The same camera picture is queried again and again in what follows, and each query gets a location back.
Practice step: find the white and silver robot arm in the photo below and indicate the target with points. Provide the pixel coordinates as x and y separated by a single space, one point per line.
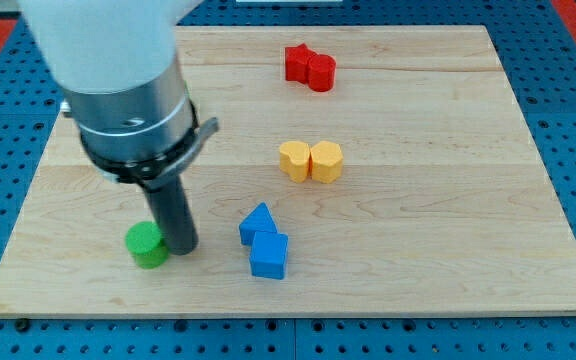
116 62

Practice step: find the blue cube block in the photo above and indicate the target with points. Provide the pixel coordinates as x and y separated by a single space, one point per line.
268 255

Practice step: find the yellow heart block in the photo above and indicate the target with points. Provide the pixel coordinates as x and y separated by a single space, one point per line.
294 160

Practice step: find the yellow hexagon block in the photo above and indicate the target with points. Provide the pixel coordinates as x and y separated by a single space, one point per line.
326 162

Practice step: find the blue triangle block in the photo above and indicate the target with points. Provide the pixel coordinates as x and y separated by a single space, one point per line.
258 220

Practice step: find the red cylinder block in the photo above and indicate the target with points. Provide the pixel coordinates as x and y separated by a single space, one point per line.
321 73

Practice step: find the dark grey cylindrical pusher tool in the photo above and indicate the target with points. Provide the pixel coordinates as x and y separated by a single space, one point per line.
170 209

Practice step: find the red star block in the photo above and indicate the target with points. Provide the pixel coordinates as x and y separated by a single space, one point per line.
296 62

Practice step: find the light wooden board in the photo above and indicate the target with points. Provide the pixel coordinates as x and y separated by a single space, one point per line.
444 208

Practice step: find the green cylinder block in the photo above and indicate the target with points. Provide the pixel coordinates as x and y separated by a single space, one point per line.
145 243

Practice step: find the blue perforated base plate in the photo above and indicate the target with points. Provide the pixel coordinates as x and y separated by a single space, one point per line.
536 41

